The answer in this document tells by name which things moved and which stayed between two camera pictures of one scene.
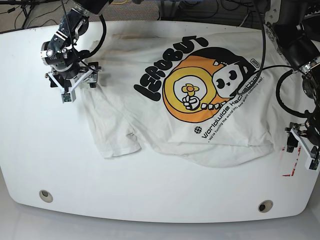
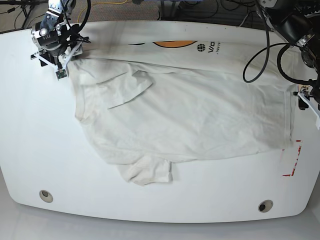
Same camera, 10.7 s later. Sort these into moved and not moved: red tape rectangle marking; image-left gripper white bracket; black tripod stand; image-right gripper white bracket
Moved: image-right gripper white bracket; image-left gripper white bracket
Not moved: red tape rectangle marking; black tripod stand
